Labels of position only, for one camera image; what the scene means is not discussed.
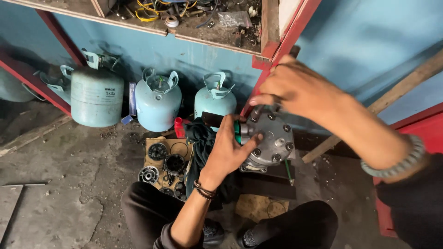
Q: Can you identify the person's left hand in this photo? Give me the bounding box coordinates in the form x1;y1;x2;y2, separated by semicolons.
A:
199;114;264;190

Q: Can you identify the person's right hand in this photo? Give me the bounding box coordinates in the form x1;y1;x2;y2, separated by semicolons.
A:
249;55;347;122

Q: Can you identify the grey metal compressor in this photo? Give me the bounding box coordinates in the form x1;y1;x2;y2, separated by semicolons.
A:
239;105;297;173

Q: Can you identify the light blue gas cylinder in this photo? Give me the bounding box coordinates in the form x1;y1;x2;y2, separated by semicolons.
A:
135;67;183;133
193;71;237;132

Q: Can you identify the black flat bar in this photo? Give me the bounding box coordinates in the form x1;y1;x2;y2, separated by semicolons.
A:
201;111;225;129

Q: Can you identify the green screwdriver shaft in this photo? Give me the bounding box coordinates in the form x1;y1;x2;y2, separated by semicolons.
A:
284;159;295;186

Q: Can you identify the dark cloth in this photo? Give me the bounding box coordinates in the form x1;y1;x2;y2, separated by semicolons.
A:
184;117;243;210

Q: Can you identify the black block stand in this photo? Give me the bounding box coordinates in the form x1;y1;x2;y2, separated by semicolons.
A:
240;162;297;201

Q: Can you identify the red plastic bottle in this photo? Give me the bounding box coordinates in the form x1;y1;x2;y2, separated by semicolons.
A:
174;117;191;139

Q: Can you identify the wooden shelf with clutter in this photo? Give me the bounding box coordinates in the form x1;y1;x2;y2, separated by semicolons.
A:
0;0;281;60

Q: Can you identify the worn cardboard piece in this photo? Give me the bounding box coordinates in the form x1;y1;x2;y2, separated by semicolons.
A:
235;194;290;224

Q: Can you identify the black clutch disc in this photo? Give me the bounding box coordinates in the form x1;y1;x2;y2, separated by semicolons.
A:
148;142;168;162

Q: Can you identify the brown cardboard sheet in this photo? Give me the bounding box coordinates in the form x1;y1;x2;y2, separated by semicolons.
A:
143;136;195;202

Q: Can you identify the dark metal parts heap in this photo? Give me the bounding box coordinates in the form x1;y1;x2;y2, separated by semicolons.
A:
159;180;188;202

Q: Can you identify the person's right trouser leg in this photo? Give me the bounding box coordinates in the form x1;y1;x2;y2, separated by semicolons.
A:
242;200;339;249

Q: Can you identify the person's trouser leg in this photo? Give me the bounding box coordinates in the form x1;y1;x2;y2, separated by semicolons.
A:
242;200;339;249
120;181;208;249

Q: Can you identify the blue cardboard box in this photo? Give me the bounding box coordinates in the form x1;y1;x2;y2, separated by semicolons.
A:
120;82;137;126

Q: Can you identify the wooden plank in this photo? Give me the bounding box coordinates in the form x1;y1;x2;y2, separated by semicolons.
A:
302;49;443;164

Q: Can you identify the silver pulley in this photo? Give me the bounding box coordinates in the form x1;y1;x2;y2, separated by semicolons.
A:
138;166;160;185

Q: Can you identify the person's right shoe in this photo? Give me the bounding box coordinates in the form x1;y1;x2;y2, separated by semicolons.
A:
236;225;259;249

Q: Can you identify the person's shoe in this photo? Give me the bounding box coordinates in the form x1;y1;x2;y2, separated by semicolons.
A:
236;225;259;249
202;218;226;248

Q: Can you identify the person's left shoe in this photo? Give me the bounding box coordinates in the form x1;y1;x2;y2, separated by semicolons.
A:
202;218;226;248

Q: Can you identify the person's left trouser leg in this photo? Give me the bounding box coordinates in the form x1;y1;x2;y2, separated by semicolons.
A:
120;181;208;249

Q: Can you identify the red cabinet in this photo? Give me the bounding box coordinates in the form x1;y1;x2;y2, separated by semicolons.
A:
372;102;443;239

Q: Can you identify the pale green labelled gas cylinder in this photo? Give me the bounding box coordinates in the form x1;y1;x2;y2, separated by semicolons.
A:
70;51;125;128

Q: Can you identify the thin metal strip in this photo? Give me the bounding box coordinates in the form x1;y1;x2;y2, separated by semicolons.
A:
1;179;52;188

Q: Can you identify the red metal frame post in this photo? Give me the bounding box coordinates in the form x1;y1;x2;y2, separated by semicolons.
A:
240;0;323;118

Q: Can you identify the thin black o-ring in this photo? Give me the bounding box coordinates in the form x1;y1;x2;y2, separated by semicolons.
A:
169;141;189;159

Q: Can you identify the brown bead bracelet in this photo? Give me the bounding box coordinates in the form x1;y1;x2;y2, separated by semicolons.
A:
193;179;217;201

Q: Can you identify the grey bead bracelet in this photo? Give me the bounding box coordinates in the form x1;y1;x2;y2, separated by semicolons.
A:
360;134;426;179

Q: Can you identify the red metal frame rail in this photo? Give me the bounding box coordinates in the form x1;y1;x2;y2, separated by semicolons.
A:
0;9;88;117

